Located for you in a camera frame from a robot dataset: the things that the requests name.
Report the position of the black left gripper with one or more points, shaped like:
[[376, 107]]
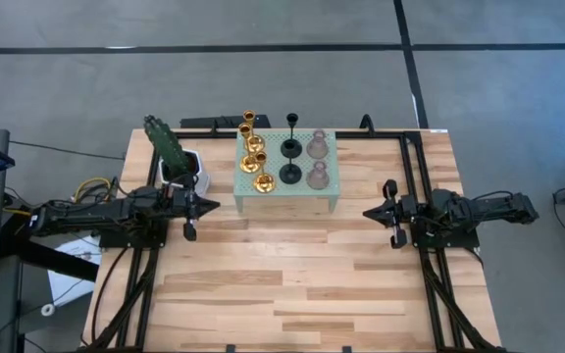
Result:
[[184, 206]]

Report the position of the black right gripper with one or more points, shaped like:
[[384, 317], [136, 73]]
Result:
[[410, 213]]

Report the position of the tall gold candlestick holder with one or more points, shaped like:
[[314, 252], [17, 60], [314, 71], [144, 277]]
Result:
[[249, 164]]

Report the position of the pink ribbed glass candle holder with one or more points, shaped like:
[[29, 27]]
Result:
[[318, 180], [318, 149]]

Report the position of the black candlestick holder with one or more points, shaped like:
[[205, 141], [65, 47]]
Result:
[[291, 176], [285, 152]]

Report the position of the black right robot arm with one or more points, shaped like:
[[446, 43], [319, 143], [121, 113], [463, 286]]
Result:
[[498, 206]]

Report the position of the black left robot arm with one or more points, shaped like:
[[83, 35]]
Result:
[[101, 216]]

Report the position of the white faceted planter pot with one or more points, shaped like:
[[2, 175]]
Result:
[[203, 179]]

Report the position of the green perforated metal shelf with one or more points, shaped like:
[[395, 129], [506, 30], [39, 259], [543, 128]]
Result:
[[243, 193]]

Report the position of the green cactus plant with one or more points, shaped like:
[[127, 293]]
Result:
[[167, 144]]

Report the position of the black bar behind table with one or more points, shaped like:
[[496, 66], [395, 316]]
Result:
[[204, 122]]

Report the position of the white label sticker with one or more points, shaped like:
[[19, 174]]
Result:
[[438, 130]]

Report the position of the black stand base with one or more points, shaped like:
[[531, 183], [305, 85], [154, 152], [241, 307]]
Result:
[[57, 260]]

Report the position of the white paper sheet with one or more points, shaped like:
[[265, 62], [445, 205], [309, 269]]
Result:
[[66, 289]]

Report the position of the white tape roll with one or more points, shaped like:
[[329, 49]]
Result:
[[43, 309]]

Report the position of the black metal table frame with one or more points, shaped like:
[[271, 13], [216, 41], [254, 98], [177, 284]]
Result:
[[412, 166]]

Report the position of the black table edge bracket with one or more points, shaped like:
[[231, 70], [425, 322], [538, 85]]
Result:
[[231, 349], [347, 349]]

